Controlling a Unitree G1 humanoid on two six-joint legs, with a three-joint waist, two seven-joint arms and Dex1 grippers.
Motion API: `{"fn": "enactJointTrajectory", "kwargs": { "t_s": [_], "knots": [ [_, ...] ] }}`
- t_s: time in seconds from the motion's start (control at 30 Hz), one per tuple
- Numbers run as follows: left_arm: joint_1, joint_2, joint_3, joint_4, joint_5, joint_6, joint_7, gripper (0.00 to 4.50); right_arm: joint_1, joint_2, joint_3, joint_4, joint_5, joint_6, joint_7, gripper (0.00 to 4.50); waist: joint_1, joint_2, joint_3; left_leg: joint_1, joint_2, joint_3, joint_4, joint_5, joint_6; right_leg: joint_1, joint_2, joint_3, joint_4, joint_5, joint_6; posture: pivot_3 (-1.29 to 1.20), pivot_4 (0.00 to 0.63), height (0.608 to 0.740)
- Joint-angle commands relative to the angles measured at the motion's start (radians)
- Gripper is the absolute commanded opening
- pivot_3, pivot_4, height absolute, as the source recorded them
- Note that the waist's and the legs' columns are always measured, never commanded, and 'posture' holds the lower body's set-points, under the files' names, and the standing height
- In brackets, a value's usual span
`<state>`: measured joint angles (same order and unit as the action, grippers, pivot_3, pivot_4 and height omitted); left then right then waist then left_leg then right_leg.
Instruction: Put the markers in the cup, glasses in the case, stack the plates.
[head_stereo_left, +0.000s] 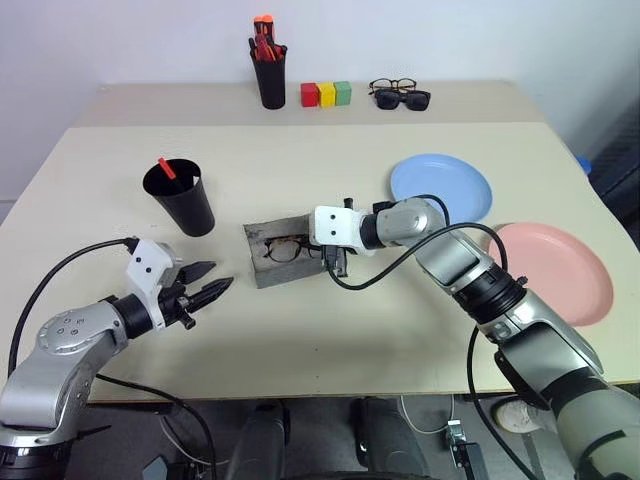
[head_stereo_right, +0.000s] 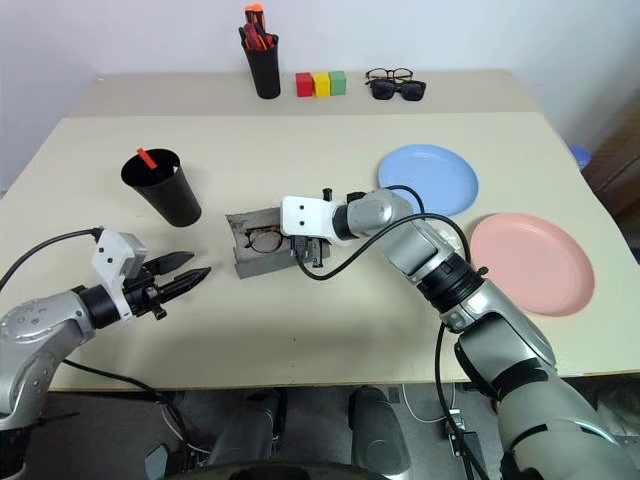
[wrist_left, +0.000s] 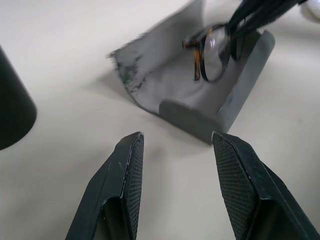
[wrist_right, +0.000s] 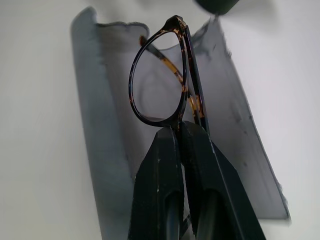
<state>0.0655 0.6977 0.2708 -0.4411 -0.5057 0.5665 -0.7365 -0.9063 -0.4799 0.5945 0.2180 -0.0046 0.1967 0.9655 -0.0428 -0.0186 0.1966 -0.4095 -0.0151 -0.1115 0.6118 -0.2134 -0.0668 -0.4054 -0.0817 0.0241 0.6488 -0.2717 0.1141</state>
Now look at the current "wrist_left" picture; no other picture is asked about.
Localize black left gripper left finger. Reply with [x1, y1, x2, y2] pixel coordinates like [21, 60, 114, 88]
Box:
[65, 131, 145, 240]

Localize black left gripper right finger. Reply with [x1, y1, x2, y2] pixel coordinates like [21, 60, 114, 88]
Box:
[211, 130, 320, 240]

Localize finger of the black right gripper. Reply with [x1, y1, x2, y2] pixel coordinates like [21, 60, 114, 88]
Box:
[231, 0, 308, 39]
[226, 0, 271, 34]

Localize tortoiseshell glasses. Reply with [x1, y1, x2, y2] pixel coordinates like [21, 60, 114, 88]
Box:
[181, 22, 245, 84]

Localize grey open glasses case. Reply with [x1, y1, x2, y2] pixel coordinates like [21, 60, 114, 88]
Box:
[107, 0, 276, 145]

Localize black cup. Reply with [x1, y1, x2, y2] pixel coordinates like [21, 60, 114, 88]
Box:
[0, 44, 38, 151]

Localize white plate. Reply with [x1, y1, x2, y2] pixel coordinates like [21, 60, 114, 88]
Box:
[299, 0, 320, 20]

